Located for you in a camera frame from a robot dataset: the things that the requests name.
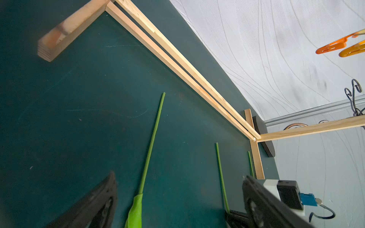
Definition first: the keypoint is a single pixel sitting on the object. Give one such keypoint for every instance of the orange clothespin outer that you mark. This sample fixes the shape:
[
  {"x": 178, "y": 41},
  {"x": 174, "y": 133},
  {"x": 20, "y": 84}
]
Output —
[{"x": 340, "y": 43}]

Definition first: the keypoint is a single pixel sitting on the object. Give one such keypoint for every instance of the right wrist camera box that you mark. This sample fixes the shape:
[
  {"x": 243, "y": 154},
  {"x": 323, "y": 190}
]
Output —
[{"x": 288, "y": 192}]

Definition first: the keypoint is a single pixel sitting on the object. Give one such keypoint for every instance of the yellow-orange clothespin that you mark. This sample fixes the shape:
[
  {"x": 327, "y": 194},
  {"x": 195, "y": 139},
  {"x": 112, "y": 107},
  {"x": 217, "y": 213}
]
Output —
[{"x": 353, "y": 50}]

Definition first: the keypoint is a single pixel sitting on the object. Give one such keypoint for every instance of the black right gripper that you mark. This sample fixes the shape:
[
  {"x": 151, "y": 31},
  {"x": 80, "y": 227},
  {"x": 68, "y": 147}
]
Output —
[{"x": 236, "y": 219}]

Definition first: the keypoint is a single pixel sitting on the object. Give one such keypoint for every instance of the orange artificial tulip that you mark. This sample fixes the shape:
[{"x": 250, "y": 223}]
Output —
[{"x": 134, "y": 218}]

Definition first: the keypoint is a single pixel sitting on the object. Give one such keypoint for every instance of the wooden clothes rack frame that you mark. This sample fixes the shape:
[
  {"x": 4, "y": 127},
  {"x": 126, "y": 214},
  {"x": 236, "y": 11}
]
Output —
[{"x": 134, "y": 21}]

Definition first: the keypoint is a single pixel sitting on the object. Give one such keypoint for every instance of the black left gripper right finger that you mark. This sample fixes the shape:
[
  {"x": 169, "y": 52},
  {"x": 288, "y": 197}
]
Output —
[{"x": 264, "y": 210}]

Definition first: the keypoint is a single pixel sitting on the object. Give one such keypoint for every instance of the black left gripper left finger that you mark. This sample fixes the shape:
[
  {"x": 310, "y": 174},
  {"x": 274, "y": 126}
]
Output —
[{"x": 95, "y": 210}]

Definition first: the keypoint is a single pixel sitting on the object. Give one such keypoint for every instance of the blue artificial tulip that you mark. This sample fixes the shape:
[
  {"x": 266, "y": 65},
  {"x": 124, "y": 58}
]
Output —
[{"x": 222, "y": 180}]

